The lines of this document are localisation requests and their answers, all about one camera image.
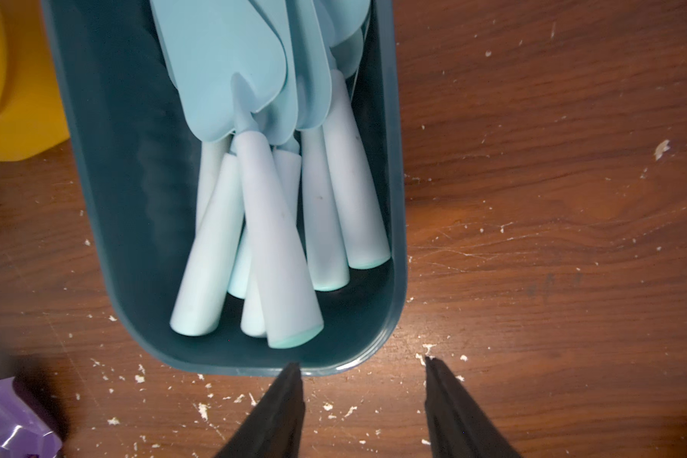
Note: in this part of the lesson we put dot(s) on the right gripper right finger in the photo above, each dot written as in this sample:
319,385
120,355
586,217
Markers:
457,425

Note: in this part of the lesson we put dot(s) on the teal round shovel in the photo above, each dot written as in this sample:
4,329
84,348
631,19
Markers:
211,156

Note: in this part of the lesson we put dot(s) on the dark teal storage box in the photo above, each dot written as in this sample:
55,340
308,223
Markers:
138,163

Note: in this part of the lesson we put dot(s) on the yellow storage box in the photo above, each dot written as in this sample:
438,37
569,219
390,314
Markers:
32,118

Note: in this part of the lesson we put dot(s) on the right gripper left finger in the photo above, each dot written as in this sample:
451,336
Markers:
274,427

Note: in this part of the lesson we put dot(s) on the purple shovel lowest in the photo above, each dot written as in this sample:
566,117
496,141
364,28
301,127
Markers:
27,429

